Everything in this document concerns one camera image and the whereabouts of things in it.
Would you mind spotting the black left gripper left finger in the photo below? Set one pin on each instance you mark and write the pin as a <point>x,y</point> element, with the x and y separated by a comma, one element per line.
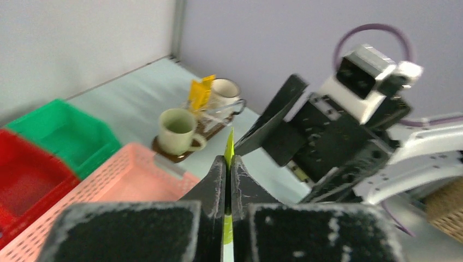
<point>190,229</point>

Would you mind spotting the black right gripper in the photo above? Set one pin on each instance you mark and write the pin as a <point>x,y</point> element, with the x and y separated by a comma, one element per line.
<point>325,142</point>

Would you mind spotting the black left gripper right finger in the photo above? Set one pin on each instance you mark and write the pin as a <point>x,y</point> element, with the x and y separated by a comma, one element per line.
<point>266,230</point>

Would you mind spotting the white mug dark rim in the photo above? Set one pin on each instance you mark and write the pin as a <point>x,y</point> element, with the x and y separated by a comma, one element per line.
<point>225,99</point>

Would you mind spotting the clear textured toothbrush holder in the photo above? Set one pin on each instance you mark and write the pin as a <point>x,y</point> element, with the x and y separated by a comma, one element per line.
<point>209,118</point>

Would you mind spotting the light green mug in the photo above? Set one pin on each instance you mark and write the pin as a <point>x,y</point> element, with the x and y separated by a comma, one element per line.
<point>178,132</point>

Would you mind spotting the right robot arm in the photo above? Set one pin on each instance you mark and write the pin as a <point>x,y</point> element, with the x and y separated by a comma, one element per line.
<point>429,151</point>

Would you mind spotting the pink perforated basket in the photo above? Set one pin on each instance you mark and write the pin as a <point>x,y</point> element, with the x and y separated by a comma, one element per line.
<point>134,173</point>

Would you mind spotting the green bin far right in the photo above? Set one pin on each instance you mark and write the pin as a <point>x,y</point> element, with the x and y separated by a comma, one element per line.
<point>82,141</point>

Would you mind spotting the red bin with holder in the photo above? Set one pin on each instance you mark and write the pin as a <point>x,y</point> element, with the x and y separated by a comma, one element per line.
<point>32,181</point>

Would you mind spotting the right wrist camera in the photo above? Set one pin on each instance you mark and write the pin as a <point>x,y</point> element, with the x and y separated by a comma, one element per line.
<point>365,78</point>

